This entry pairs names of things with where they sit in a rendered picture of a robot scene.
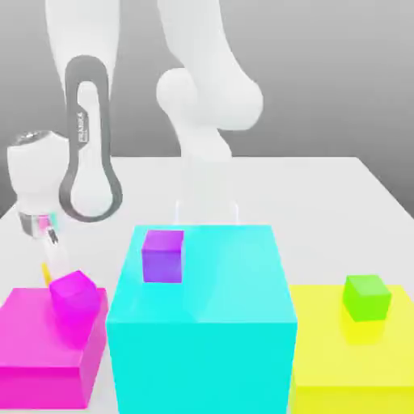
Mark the large yellow box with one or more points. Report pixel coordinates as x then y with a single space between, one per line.
352 362

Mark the small green cube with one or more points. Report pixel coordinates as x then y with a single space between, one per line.
367 299

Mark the small purple cube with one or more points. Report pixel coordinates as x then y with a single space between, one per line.
161 258

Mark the large cyan box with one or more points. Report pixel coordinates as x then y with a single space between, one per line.
203 323

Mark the large magenta box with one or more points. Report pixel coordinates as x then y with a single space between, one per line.
35 349

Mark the small magenta cube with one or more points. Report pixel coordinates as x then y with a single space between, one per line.
74 297

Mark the small yellow cube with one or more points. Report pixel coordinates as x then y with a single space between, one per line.
46 275

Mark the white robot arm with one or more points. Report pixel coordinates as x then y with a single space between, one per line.
210 97

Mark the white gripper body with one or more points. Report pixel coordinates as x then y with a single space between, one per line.
57 258

